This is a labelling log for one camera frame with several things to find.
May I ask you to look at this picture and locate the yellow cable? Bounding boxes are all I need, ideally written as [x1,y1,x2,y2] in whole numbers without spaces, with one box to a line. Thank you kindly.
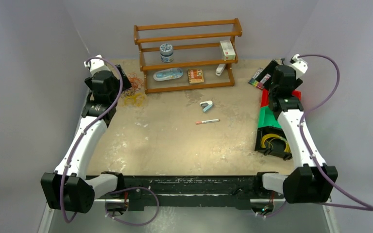
[123,93,146,107]

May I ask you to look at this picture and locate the red plastic bin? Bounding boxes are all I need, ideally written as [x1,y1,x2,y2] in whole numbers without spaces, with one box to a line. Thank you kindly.
[260,89,302,107]

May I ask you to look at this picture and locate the green plastic bin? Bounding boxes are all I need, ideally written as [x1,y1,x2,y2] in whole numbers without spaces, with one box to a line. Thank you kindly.
[258,106,281,129]

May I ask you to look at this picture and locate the black plastic bin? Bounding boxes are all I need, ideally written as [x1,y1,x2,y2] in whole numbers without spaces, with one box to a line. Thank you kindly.
[254,127,292,161]

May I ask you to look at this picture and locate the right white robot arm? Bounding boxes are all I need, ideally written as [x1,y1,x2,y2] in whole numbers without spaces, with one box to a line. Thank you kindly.
[253,65,338,204]

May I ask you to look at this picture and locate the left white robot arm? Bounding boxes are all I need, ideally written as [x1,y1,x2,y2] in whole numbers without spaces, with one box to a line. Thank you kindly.
[40,65,131,213]

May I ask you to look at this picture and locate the blue correction tape package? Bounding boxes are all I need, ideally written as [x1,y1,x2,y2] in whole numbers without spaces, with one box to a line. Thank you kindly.
[153,68,184,82]

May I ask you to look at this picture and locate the blue white jar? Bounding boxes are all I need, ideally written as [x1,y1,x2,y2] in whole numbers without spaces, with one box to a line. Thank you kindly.
[159,43,173,63]

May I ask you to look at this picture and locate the orange spiral notebook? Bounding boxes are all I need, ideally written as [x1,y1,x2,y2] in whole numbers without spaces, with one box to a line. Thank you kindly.
[187,69,204,84]

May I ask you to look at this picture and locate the wooden three-tier shelf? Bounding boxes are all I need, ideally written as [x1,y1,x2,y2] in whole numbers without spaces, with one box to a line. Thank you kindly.
[134,18,242,94]

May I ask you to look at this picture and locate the white blue staple remover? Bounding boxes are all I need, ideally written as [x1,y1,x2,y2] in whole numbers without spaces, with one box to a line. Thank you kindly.
[199,100,213,113]

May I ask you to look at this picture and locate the white stapler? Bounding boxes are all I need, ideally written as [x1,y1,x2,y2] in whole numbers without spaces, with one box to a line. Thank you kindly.
[215,64,226,76]

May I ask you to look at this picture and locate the white red marker pen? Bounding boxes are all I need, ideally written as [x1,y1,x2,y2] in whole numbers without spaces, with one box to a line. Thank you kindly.
[195,119,220,125]

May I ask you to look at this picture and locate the white red box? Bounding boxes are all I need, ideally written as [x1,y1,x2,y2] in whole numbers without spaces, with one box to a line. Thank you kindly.
[220,40,236,61]

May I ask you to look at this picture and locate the coloured marker set pack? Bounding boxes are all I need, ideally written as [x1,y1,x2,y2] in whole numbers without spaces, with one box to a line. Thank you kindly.
[248,68,271,90]

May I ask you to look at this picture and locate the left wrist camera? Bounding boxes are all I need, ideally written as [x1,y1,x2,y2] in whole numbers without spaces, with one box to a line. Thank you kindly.
[84,54,111,76]

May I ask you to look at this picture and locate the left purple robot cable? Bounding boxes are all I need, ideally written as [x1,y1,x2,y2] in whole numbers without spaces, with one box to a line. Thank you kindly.
[59,56,160,227]

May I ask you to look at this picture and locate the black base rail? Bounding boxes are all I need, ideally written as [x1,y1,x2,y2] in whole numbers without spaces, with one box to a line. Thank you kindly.
[96,175,285,212]

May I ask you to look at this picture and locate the yellow cables in black bin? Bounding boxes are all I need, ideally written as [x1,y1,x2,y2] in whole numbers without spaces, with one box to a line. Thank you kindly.
[261,133,291,155]

